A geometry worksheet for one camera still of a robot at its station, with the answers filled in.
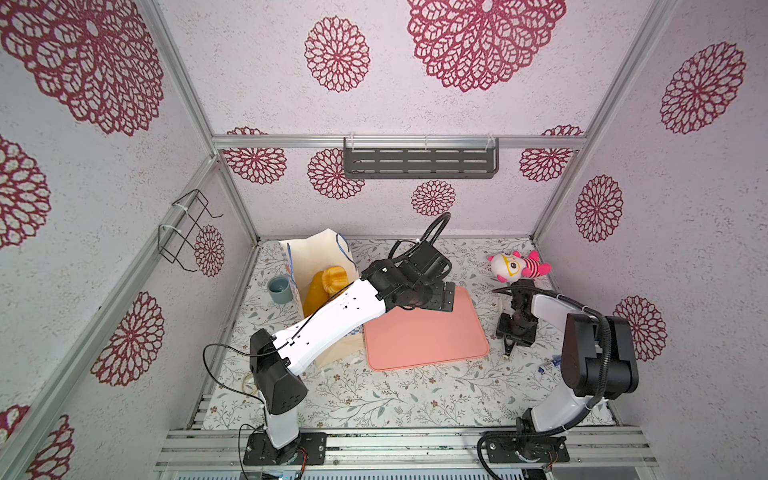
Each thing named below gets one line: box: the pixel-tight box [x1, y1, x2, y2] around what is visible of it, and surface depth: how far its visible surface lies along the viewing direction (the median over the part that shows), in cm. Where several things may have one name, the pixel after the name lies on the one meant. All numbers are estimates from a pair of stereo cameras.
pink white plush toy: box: [487, 250, 552, 283], surface depth 105 cm
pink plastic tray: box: [364, 286, 490, 371], surface depth 94 cm
